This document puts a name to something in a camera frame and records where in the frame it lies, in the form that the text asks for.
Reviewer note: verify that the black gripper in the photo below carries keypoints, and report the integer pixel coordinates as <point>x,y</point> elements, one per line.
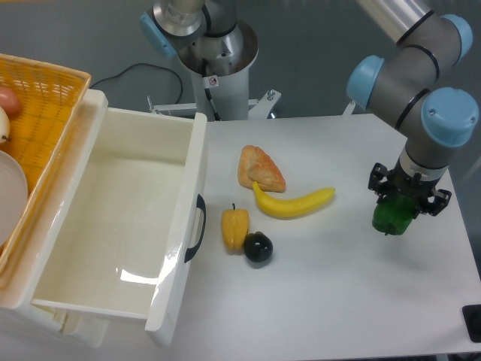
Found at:
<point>384,182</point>

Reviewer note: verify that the green bell pepper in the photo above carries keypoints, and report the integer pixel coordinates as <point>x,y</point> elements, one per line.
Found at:
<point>393,214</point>

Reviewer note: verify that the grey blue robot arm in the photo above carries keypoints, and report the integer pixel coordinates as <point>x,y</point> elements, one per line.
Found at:
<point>399,91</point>

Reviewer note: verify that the dark black bell pepper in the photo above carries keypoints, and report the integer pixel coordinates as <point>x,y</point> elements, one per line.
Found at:
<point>258,247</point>

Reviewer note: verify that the yellow bell pepper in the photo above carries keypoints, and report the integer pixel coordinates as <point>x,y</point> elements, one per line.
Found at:
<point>235,226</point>

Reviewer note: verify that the white open upper drawer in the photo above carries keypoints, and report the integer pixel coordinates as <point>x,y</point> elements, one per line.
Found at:
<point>120,252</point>

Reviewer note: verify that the white drawer cabinet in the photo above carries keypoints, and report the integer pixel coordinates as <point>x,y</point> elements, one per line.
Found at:
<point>35,237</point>

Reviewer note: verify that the yellow banana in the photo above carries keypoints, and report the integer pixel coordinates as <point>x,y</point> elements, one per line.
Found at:
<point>292,208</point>

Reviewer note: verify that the black object at table edge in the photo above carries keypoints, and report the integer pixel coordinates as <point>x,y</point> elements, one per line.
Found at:
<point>472,318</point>

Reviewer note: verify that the croissant bread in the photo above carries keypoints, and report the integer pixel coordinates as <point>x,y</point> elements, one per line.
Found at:
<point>256,166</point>

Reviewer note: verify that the yellow woven basket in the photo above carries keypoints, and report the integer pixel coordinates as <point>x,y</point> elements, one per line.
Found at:
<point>50,96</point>

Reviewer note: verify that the white plate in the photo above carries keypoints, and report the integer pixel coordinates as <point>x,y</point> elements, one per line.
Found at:
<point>14,195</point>

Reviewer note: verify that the red onion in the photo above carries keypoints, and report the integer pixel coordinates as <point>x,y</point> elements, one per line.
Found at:
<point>9,101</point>

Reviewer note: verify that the white onion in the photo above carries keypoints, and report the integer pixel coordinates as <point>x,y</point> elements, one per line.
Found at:
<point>5,127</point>

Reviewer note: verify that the white metal base frame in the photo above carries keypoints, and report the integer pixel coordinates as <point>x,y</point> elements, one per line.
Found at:
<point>252,109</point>

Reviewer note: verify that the black drawer handle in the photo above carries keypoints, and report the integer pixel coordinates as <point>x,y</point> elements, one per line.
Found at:
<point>199,229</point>

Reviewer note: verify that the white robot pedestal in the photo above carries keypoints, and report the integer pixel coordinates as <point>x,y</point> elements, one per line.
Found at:
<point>219,67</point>

